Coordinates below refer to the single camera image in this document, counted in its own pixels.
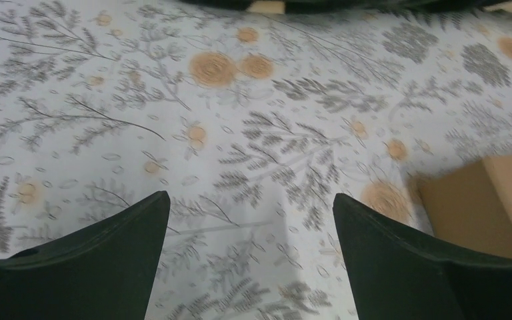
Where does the floral patterned table mat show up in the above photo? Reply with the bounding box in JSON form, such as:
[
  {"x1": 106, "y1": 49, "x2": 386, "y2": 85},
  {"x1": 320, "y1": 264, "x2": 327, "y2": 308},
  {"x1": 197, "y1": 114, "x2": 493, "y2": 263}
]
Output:
[{"x1": 0, "y1": 1, "x2": 512, "y2": 319}]

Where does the brown cardboard box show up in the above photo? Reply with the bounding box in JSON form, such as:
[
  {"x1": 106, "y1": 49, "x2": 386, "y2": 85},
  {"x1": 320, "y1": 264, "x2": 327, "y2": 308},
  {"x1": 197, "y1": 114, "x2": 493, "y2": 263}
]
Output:
[{"x1": 420, "y1": 155, "x2": 512, "y2": 258}]

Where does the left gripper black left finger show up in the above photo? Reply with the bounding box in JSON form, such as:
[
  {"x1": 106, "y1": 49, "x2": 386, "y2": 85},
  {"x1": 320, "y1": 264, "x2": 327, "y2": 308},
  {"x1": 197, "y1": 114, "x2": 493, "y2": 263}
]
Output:
[{"x1": 0, "y1": 191, "x2": 171, "y2": 319}]

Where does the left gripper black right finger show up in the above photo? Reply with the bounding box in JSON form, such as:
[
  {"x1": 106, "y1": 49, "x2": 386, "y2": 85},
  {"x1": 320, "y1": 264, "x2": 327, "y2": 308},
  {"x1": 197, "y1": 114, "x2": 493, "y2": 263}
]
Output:
[{"x1": 333, "y1": 193, "x2": 512, "y2": 320}]

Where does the black blanket with tan flowers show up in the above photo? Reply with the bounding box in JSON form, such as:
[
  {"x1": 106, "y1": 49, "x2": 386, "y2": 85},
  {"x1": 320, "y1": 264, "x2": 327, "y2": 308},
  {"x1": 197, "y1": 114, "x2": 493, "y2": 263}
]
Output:
[{"x1": 188, "y1": 1, "x2": 512, "y2": 14}]

